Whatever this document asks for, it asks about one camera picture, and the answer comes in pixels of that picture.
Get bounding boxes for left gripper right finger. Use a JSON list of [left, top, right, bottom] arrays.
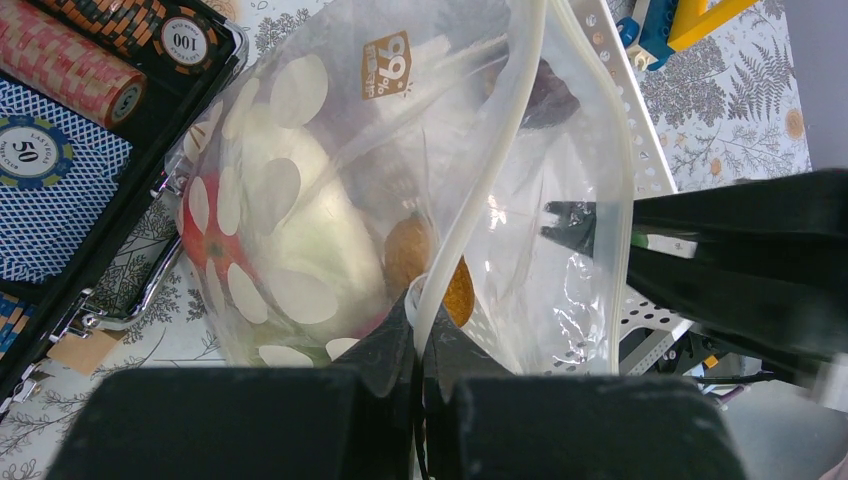
[[422, 314, 746, 479]]

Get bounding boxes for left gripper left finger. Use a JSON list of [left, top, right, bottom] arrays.
[[47, 301, 414, 479]]

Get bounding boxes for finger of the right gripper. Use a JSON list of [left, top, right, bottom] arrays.
[[543, 168, 848, 260], [627, 241, 847, 372]]

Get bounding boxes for brown potato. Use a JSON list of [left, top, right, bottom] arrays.
[[384, 215, 476, 329]]

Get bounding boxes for white radish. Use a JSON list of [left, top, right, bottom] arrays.
[[240, 127, 386, 340]]

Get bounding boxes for red tomato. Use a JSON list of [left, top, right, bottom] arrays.
[[177, 168, 259, 289]]

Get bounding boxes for clear zip top bag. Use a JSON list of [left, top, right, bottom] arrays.
[[165, 0, 637, 379]]

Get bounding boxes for white perforated plastic basket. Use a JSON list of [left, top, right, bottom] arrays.
[[543, 0, 697, 378]]

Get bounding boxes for yellow blue toy vehicle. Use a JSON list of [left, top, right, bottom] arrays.
[[616, 0, 755, 72]]

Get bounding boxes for blue patterned card deck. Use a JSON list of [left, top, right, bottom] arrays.
[[1, 80, 132, 284]]

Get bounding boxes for black open case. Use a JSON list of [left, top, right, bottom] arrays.
[[1, 1, 248, 411]]

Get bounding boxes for red poker chip stack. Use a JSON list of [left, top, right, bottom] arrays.
[[1, 1, 148, 129]]

